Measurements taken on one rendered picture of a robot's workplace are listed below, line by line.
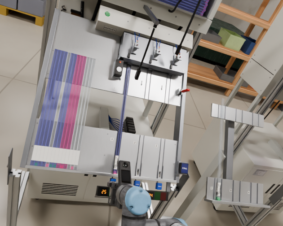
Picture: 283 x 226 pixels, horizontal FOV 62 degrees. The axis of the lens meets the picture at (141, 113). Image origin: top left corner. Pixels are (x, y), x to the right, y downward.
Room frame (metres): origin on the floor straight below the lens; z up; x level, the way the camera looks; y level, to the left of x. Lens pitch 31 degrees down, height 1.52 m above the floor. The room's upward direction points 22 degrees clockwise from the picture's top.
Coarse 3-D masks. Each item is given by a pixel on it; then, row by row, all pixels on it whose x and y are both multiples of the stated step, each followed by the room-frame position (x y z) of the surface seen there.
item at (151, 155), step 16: (96, 128) 0.83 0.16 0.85; (32, 144) 0.67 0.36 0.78; (96, 144) 0.79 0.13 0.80; (112, 144) 0.82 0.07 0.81; (128, 144) 0.85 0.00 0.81; (144, 144) 0.89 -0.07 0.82; (160, 144) 0.92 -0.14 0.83; (176, 144) 0.97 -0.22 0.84; (80, 160) 0.72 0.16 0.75; (96, 160) 0.75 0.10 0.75; (112, 160) 0.78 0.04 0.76; (128, 160) 0.81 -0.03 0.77; (144, 160) 0.84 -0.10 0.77; (160, 160) 0.88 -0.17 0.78; (144, 176) 0.80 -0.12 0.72; (160, 176) 0.83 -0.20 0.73
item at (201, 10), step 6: (162, 0) 1.18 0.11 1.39; (168, 0) 1.19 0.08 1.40; (174, 0) 1.20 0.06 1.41; (186, 0) 1.22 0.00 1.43; (192, 0) 1.23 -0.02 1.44; (198, 0) 1.24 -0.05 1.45; (204, 0) 1.25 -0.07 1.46; (180, 6) 1.21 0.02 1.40; (186, 6) 1.22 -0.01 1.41; (192, 6) 1.23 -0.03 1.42; (204, 6) 1.25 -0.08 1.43; (192, 12) 1.24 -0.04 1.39; (198, 12) 1.25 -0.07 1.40
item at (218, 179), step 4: (224, 100) 1.17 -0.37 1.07; (224, 104) 1.15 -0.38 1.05; (220, 120) 1.10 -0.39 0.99; (220, 124) 1.08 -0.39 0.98; (220, 128) 1.07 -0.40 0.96; (220, 132) 1.05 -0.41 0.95; (220, 136) 1.04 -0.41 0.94; (220, 140) 1.02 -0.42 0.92; (220, 144) 1.01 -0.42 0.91; (220, 148) 0.99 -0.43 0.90; (220, 152) 0.98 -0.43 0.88; (220, 156) 0.97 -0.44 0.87; (220, 160) 0.96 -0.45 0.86; (220, 164) 0.94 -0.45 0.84; (220, 168) 0.93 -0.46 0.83; (220, 172) 0.92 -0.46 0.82; (220, 176) 0.91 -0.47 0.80; (220, 180) 0.89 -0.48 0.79; (216, 196) 0.84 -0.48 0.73
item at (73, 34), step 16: (64, 16) 1.08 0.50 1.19; (64, 32) 1.03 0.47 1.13; (80, 32) 1.07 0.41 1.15; (96, 32) 1.11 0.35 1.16; (64, 48) 0.99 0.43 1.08; (80, 48) 1.02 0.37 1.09; (96, 48) 1.06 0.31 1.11; (112, 48) 1.11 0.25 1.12; (48, 64) 0.91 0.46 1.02; (96, 64) 1.02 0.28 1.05; (112, 64) 1.06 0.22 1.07; (96, 80) 0.97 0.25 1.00; (112, 80) 1.01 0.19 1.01; (144, 80) 1.09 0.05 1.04; (160, 80) 1.13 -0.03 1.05; (176, 80) 1.18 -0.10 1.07; (144, 96) 1.04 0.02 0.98; (160, 96) 1.08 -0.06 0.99; (176, 96) 1.12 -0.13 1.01
